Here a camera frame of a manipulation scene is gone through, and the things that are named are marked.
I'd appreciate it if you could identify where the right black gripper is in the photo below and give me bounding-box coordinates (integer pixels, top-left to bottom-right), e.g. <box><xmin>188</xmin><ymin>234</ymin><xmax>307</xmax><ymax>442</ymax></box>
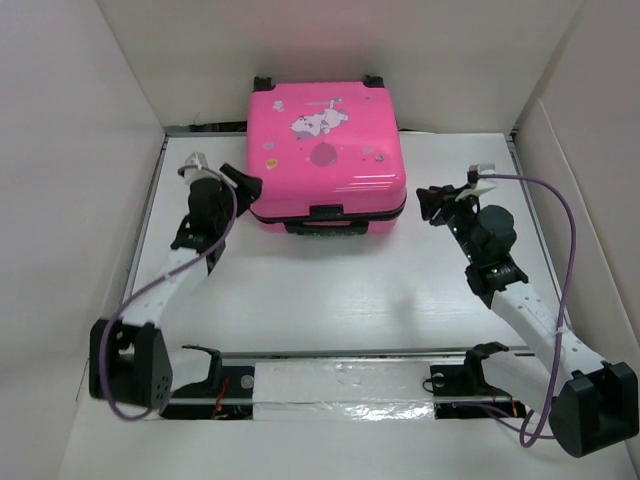
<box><xmin>415</xmin><ymin>183</ymin><xmax>481</xmax><ymax>264</ymax></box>

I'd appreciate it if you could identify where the pink kids suitcase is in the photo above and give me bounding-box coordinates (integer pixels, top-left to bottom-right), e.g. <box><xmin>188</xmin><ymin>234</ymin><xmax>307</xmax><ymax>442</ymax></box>
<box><xmin>246</xmin><ymin>75</ymin><xmax>407</xmax><ymax>235</ymax></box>

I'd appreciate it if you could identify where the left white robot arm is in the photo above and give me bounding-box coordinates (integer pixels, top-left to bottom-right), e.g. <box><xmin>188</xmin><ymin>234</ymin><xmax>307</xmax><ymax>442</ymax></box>
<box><xmin>89</xmin><ymin>159</ymin><xmax>263</xmax><ymax>422</ymax></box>

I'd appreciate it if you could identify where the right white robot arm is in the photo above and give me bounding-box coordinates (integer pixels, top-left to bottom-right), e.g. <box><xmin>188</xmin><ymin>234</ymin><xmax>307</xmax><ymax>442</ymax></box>
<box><xmin>416</xmin><ymin>185</ymin><xmax>639</xmax><ymax>458</ymax></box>

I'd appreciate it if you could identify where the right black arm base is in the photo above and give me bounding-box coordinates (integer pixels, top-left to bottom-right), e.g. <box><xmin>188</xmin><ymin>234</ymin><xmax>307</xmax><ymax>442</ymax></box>
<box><xmin>422</xmin><ymin>364</ymin><xmax>526</xmax><ymax>420</ymax></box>

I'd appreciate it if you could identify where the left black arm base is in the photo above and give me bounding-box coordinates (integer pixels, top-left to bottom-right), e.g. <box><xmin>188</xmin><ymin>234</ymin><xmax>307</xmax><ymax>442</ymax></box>
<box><xmin>159</xmin><ymin>363</ymin><xmax>255</xmax><ymax>421</ymax></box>

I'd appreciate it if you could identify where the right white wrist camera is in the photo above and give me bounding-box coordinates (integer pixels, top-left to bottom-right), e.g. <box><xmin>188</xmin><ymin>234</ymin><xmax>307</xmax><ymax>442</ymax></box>
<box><xmin>455</xmin><ymin>164</ymin><xmax>496</xmax><ymax>201</ymax></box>

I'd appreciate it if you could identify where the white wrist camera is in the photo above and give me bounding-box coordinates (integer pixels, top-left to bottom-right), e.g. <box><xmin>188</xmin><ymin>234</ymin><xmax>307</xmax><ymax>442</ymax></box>
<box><xmin>178</xmin><ymin>152</ymin><xmax>208</xmax><ymax>185</ymax></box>
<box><xmin>455</xmin><ymin>164</ymin><xmax>496</xmax><ymax>201</ymax></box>

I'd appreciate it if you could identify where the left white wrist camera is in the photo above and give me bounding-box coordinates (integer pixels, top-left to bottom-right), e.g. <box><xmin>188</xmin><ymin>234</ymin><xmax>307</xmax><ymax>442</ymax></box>
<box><xmin>178</xmin><ymin>152</ymin><xmax>208</xmax><ymax>185</ymax></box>

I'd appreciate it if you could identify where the aluminium rail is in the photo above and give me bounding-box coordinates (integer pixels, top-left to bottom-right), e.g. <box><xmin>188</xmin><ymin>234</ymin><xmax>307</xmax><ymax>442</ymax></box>
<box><xmin>99</xmin><ymin>132</ymin><xmax>581</xmax><ymax>407</ymax></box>

